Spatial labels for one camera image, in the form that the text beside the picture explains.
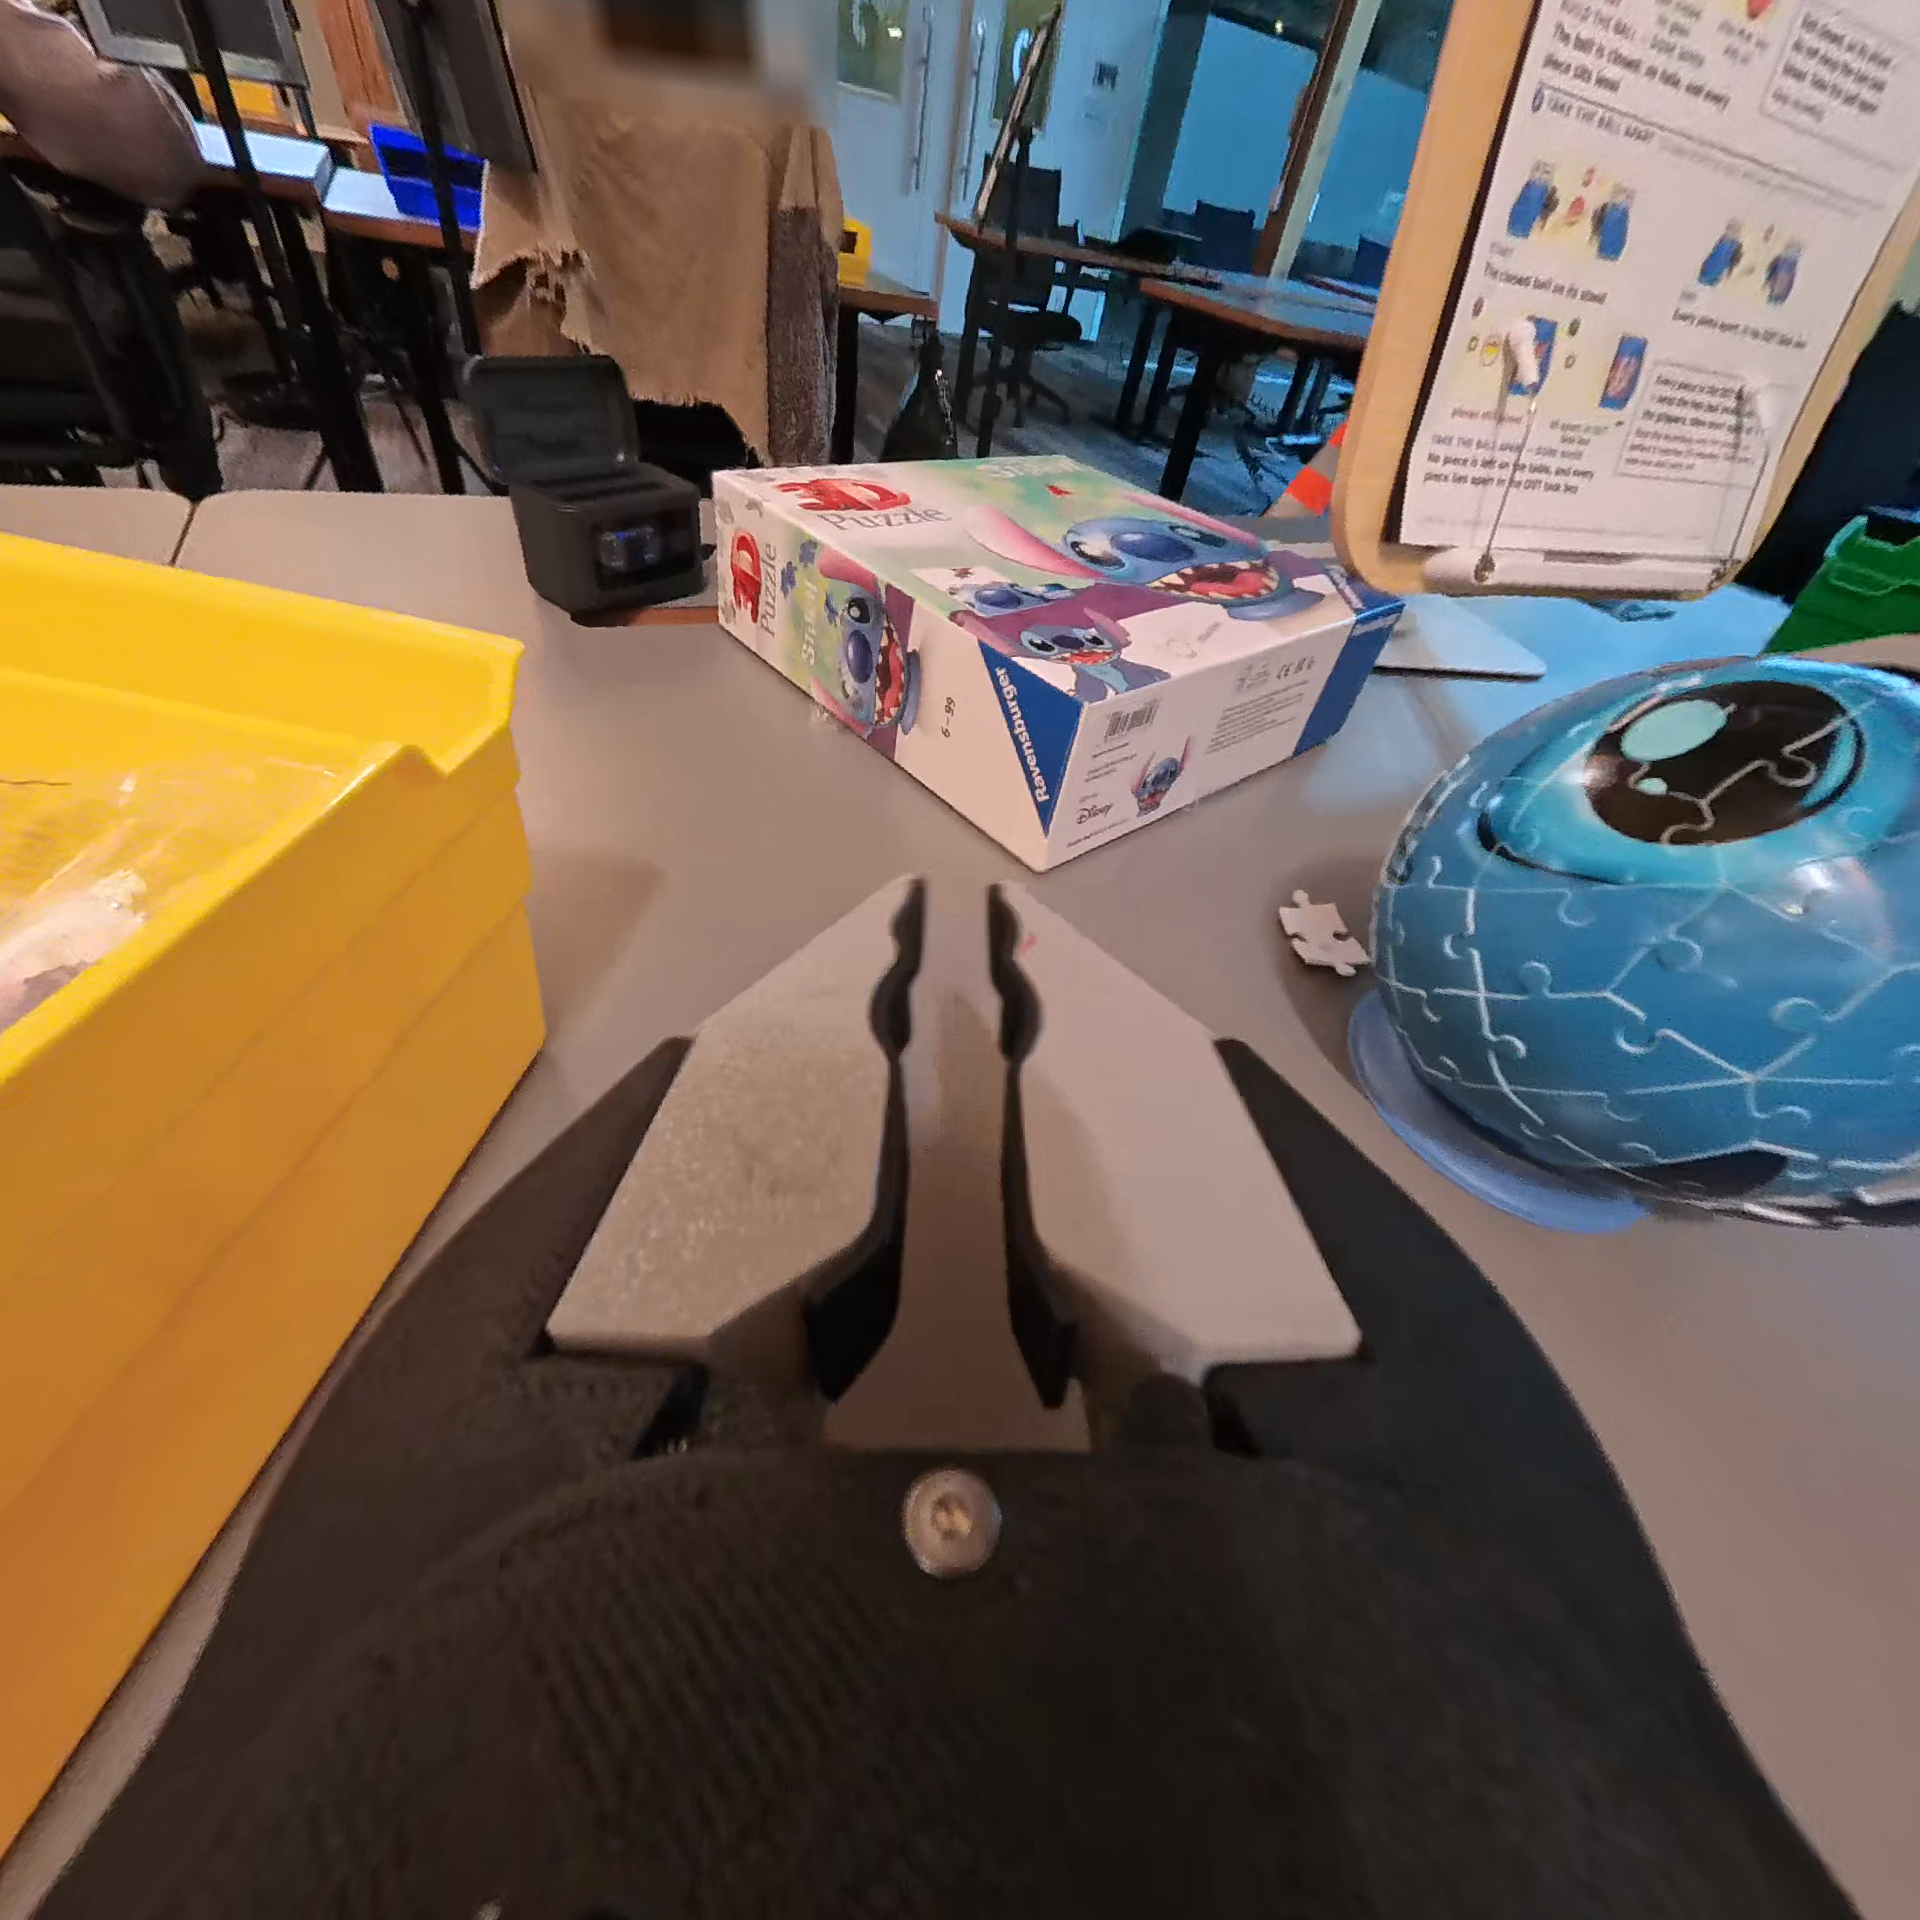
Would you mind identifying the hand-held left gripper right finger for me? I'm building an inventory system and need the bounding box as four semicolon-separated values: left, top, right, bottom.
983;882;1367;1412

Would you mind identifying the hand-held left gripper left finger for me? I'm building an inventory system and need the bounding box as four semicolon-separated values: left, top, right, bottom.
544;873;928;1403

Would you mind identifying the blue ball stand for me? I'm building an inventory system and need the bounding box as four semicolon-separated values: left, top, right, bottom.
1344;987;1920;1240

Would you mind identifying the white puzzle piece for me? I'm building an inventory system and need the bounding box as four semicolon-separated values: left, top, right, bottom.
1276;886;1376;980

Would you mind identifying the blue puzzle ball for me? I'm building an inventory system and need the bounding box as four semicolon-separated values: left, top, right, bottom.
1371;653;1920;1227

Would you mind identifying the printed puzzle box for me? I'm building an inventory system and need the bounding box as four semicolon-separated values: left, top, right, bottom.
708;452;1409;876

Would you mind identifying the yellow plastic bin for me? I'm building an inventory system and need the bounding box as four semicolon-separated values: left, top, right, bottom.
0;530;551;1850

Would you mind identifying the clear plastic bag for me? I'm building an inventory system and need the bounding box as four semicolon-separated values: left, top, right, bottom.
0;747;367;1040

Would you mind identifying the black charging case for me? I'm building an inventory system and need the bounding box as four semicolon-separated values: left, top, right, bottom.
463;354;714;625

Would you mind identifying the orange traffic cone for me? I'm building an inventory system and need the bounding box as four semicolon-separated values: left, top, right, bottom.
1264;419;1356;521

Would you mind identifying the green plastic bin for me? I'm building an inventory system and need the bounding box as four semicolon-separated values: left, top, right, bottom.
1764;513;1920;665

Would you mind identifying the wooden table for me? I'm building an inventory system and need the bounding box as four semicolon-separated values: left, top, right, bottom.
936;210;1376;500

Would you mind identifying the brown cloth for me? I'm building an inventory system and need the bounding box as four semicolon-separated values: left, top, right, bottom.
472;86;847;472

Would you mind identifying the blue plastic bin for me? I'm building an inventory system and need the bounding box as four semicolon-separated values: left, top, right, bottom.
367;122;492;237

